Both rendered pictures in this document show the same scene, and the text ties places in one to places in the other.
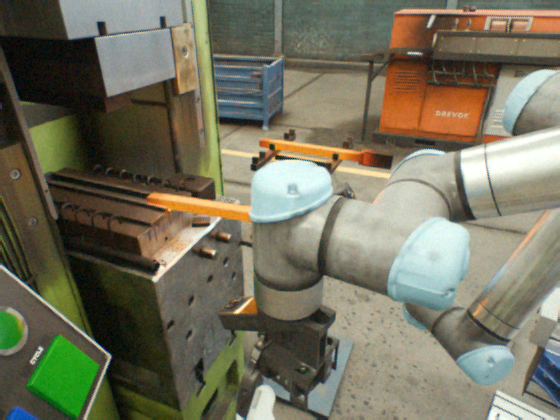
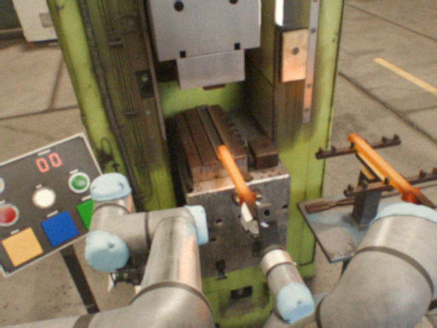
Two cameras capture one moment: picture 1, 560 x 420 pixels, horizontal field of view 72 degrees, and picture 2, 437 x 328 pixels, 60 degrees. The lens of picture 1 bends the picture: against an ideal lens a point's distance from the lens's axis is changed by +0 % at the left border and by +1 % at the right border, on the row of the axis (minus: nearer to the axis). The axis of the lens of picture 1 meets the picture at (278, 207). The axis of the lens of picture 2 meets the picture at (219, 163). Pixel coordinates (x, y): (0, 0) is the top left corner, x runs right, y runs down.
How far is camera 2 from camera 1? 73 cm
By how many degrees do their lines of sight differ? 48
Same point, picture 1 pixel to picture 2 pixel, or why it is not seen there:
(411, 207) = (115, 224)
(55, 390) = (83, 214)
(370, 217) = (99, 216)
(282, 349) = not seen: hidden behind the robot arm
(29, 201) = (153, 126)
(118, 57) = (193, 69)
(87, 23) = (172, 52)
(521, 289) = not seen: outside the picture
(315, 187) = (98, 193)
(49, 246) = (159, 151)
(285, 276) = not seen: hidden behind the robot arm
